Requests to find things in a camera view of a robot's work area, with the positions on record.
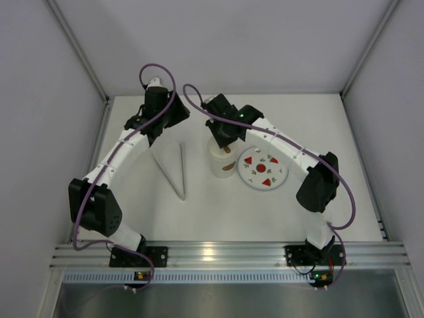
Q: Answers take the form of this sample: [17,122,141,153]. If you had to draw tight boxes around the white round container lid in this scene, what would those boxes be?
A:
[207,137,238,161]

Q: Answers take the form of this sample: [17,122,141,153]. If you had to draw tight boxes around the white cylindrical lunch container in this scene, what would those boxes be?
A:
[209,156,236,179]

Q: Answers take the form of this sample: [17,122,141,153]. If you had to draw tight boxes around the metal tongs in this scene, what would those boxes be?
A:
[152,140,186,201]

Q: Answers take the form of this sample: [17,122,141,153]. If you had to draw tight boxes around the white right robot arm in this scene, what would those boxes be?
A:
[201,94,340,258]

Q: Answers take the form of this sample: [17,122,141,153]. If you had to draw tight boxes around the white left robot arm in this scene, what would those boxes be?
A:
[68,84,189,255]

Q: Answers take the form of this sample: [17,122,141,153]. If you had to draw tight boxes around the white patterned plate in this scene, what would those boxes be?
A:
[237,146,289,191]

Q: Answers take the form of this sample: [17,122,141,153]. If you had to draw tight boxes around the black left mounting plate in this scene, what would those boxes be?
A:
[109,246,168,268]

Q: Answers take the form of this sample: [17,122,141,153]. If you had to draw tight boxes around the black mounting plate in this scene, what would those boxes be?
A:
[109,246,168,268]
[284,244,346,267]

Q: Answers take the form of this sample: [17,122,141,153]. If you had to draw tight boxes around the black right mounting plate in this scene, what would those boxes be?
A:
[284,244,346,267]

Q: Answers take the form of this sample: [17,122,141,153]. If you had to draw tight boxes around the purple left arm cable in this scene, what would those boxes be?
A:
[71,63,176,292]

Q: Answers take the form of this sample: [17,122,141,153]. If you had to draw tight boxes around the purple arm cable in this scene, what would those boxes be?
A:
[182,83,356,291]
[71,63,176,292]

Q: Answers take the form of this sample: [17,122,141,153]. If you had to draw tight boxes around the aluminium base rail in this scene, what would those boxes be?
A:
[50,241,410,270]

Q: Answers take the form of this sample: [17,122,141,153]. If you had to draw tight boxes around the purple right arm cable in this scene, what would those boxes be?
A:
[182,83,356,291]

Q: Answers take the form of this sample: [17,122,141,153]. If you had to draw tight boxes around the slotted cable duct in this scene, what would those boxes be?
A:
[62,270,321,284]

